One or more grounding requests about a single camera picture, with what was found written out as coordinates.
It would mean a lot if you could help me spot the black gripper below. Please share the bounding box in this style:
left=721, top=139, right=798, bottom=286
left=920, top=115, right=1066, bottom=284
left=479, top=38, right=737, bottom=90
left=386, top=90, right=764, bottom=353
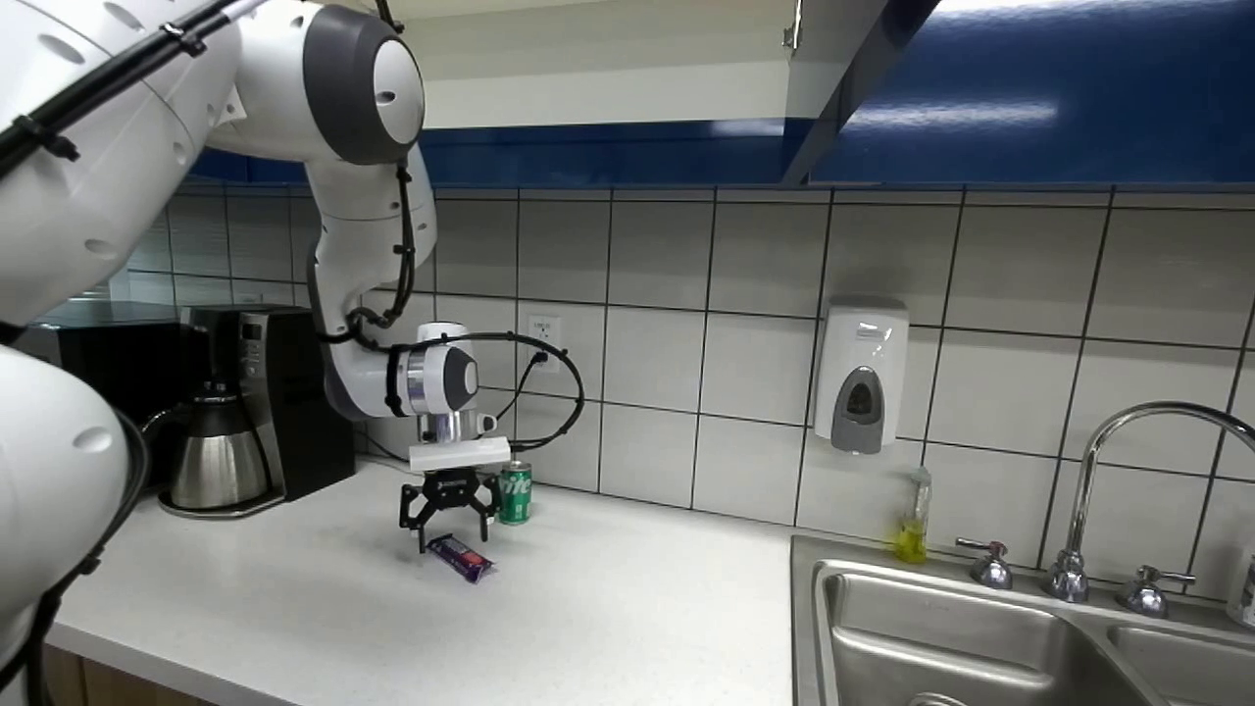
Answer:
left=397, top=467, right=504, bottom=552

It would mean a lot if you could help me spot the blue cupboard door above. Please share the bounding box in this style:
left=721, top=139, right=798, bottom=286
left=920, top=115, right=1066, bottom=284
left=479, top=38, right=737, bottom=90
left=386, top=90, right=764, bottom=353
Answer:
left=776, top=0, right=1255, bottom=187

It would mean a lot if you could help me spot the green soda can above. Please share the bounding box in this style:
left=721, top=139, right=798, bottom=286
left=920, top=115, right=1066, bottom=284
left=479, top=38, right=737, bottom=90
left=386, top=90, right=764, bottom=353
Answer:
left=494, top=458, right=537, bottom=530

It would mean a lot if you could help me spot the black steel coffee maker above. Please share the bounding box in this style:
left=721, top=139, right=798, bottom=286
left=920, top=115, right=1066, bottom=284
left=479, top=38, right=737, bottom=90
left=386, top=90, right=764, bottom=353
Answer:
left=190, top=302, right=360, bottom=511

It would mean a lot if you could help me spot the stainless steel coffee carafe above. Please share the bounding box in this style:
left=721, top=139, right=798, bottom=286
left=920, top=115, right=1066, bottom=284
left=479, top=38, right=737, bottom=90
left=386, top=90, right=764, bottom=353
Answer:
left=138, top=381, right=279, bottom=518

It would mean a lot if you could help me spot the black microwave oven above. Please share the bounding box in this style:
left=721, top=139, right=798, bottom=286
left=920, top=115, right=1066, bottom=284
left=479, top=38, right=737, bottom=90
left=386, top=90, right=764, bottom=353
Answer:
left=49, top=318, right=216, bottom=462

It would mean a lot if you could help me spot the wooden base cabinet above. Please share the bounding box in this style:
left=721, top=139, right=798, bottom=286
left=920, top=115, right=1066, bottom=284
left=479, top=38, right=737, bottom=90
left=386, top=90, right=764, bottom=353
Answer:
left=33, top=642, right=220, bottom=706

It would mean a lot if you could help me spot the yellow dish soap bottle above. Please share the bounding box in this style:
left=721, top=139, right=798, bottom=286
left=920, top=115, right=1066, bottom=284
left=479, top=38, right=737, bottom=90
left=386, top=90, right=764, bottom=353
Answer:
left=888, top=471, right=938, bottom=569

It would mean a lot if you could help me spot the stainless steel double sink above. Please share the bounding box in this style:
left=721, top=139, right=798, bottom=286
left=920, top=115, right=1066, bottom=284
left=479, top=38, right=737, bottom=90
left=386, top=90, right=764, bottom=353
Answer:
left=786, top=534, right=1255, bottom=706

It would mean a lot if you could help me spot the chrome sink faucet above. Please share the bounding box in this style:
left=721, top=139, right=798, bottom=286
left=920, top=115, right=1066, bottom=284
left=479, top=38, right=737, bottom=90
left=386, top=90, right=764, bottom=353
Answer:
left=1052, top=395, right=1255, bottom=604

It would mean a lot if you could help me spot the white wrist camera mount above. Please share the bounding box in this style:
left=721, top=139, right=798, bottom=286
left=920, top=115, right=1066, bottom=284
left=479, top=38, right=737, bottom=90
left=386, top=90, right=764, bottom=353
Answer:
left=403, top=437, right=514, bottom=475

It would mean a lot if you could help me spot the black coffee maker power cable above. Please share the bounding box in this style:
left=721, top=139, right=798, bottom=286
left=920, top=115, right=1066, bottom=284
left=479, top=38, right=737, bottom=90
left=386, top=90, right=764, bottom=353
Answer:
left=500, top=347, right=552, bottom=443

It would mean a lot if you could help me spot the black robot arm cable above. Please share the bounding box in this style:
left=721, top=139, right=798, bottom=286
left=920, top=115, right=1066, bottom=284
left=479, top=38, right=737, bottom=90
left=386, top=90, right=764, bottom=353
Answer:
left=0, top=0, right=588, bottom=458

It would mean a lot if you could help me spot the white wall outlet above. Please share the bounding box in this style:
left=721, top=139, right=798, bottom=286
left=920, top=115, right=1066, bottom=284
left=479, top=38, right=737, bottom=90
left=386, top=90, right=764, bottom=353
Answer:
left=518, top=306, right=567, bottom=381

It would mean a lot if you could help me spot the blue open wall cupboard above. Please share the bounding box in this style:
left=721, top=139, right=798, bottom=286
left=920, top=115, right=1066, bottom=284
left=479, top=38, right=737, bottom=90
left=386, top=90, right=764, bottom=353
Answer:
left=189, top=0, right=920, bottom=196

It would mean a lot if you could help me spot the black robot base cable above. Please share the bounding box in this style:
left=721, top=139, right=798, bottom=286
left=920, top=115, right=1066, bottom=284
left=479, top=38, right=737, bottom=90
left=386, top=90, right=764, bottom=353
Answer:
left=0, top=544, right=107, bottom=698

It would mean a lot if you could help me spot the white wall soap dispenser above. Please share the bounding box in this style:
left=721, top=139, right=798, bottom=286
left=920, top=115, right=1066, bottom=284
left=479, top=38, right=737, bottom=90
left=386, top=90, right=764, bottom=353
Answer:
left=813, top=302, right=912, bottom=458

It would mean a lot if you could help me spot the chrome faucet handle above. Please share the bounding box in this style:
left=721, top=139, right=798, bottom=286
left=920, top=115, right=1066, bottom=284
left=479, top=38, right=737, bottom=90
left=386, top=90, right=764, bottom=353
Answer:
left=1121, top=560, right=1197, bottom=619
left=952, top=534, right=1019, bottom=594

